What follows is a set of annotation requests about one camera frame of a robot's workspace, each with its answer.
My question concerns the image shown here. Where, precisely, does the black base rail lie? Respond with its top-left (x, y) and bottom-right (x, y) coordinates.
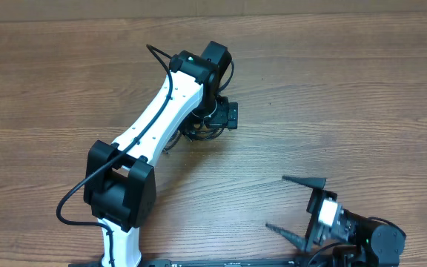
top-left (68, 254), bottom-right (398, 267)

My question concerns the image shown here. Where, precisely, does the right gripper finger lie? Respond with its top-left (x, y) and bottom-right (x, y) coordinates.
top-left (265, 222), bottom-right (307, 251)
top-left (282, 175), bottom-right (326, 190)

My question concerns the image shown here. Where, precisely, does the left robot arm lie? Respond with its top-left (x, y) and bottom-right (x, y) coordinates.
top-left (83, 41), bottom-right (239, 266)

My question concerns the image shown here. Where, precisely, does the black cable pulled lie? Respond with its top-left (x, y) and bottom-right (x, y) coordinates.
top-left (182, 124), bottom-right (224, 141)

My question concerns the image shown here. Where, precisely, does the black cable staying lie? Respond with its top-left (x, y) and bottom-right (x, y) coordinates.
top-left (162, 128), bottom-right (199, 154)

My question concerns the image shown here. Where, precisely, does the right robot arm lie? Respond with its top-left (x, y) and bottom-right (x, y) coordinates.
top-left (265, 175), bottom-right (406, 267)

